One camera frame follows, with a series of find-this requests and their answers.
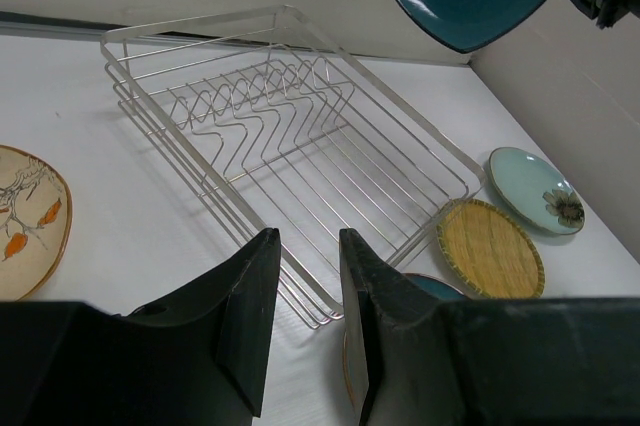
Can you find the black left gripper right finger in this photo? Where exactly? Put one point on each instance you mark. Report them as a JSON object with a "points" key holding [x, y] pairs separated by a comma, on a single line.
{"points": [[396, 346]]}

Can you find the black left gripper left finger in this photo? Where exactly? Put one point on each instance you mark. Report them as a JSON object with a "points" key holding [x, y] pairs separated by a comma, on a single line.
{"points": [[202, 351]]}

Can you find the dark teal round plate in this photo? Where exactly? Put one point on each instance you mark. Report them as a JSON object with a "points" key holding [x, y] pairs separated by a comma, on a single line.
{"points": [[434, 287]]}

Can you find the woven bamboo round plate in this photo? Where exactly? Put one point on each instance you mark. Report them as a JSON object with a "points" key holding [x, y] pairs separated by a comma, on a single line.
{"points": [[489, 251]]}

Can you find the light blue flower plate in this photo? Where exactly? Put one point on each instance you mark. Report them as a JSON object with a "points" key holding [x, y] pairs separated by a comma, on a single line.
{"points": [[535, 190]]}

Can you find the beige plate with orange leaves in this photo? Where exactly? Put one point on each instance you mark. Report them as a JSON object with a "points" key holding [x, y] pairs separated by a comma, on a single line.
{"points": [[36, 219]]}

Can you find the metal wire dish rack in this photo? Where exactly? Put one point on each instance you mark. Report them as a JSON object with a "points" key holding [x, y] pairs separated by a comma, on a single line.
{"points": [[270, 123]]}

